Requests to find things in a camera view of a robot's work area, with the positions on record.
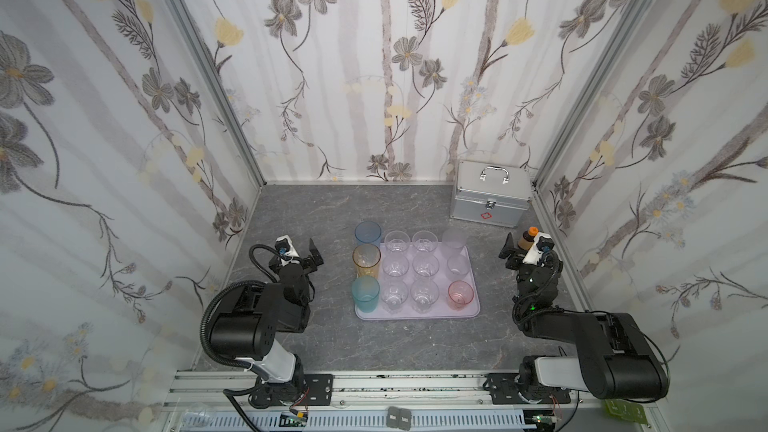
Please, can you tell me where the yellow plastic tumbler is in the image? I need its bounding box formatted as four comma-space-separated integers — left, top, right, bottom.
352, 243, 382, 279

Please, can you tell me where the teal dotted plastic tumbler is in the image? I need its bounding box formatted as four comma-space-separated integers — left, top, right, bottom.
351, 275, 380, 313

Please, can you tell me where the pink plastic cup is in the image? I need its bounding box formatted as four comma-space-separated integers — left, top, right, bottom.
447, 280, 475, 310

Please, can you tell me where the blue frosted plastic tumbler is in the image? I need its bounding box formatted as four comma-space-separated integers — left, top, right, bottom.
354, 220, 383, 247

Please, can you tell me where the clear faceted glass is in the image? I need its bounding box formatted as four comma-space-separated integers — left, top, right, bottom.
384, 230, 411, 253
380, 280, 410, 314
382, 252, 410, 278

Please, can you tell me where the lilac plastic tray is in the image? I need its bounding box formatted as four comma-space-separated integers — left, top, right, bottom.
354, 246, 481, 321

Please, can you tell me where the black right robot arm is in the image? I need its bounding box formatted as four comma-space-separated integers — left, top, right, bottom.
485, 230, 670, 403

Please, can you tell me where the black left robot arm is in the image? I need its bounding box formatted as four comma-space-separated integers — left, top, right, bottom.
199, 235, 324, 409

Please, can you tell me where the brown bottle orange cap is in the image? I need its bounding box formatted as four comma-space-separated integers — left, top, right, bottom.
517, 226, 539, 251

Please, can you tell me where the silver metal first-aid case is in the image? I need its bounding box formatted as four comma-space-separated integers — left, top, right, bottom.
450, 160, 532, 228

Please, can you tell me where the green circuit board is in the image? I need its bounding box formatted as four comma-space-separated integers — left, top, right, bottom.
603, 399, 648, 425

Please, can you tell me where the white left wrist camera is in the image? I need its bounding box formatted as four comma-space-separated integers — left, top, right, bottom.
275, 235, 300, 261

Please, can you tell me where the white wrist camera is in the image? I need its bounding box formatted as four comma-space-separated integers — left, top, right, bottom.
523, 232, 555, 267
275, 235, 300, 261

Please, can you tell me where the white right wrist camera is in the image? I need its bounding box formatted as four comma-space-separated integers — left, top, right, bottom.
523, 232, 555, 267

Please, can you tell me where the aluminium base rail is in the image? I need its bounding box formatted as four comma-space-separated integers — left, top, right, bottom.
161, 368, 658, 416

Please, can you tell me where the white slotted cable duct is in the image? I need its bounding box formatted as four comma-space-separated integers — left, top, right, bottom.
179, 410, 538, 432

